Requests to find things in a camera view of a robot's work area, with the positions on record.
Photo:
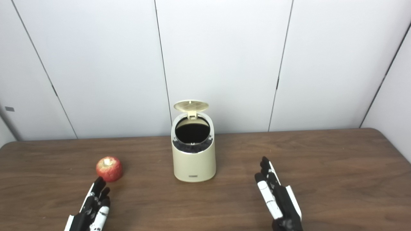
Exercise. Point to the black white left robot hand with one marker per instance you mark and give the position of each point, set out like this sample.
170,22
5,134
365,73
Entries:
93,211

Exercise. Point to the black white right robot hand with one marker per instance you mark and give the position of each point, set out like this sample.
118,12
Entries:
279,205

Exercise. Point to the red apple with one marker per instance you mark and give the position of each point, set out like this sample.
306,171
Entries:
109,169

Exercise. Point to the cream-colored bin body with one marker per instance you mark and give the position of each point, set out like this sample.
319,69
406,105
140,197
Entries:
194,165

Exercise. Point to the black bin liner bag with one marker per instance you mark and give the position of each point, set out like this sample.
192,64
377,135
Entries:
192,136

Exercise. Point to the small grey wall label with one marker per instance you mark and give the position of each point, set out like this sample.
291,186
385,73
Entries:
9,109

